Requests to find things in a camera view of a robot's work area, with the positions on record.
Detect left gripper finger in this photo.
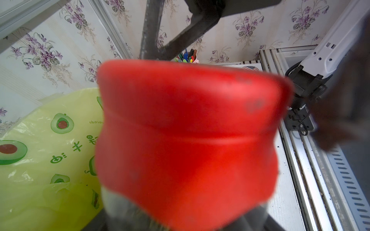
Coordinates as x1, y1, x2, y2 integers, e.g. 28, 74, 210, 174
309, 17, 370, 151

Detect aluminium frame bars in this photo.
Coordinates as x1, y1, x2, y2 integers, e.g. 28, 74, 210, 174
1, 1, 134, 59

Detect green avocado print bag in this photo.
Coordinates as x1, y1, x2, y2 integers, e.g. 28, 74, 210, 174
1, 88, 104, 231

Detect pens in cup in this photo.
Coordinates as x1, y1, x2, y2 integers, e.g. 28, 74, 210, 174
172, 49, 200, 64

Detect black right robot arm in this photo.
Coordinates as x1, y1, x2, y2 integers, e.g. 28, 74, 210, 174
140, 1, 370, 137

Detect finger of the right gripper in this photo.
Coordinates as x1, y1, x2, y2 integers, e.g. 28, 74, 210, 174
139, 0, 165, 60
157, 1, 225, 61

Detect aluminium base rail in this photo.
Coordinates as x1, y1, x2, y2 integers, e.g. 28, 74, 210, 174
225, 44, 370, 231

